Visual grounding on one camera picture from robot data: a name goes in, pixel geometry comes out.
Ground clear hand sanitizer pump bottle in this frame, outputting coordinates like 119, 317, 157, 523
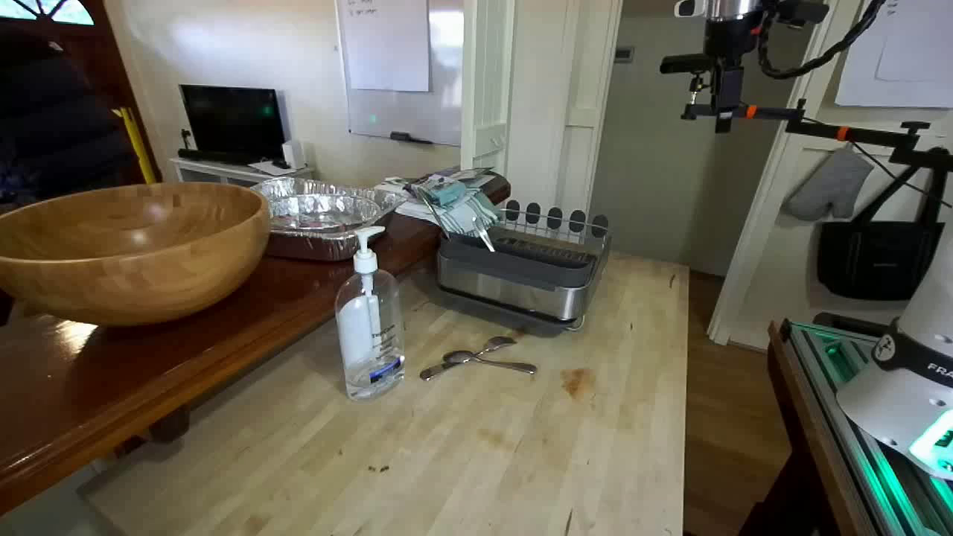
335, 228, 406, 399

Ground aluminium foil tray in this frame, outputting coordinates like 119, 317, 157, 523
257, 179, 406, 262

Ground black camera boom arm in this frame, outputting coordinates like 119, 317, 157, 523
684, 104, 953, 225

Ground black computer monitor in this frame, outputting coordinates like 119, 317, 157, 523
183, 83, 287, 165

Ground silver spoon on table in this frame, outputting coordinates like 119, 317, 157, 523
443, 351, 540, 377

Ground black hanging bag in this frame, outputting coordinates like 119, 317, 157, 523
817, 192, 944, 301

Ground large wooden bowl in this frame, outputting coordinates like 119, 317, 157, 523
0, 182, 272, 329

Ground black camera on stand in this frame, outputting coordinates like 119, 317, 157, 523
659, 0, 827, 131

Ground wall whiteboard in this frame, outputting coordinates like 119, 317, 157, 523
338, 0, 466, 147

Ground grey oven mitt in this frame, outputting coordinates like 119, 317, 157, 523
784, 149, 872, 220

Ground grey metal dish rack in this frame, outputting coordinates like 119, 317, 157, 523
437, 201, 611, 335

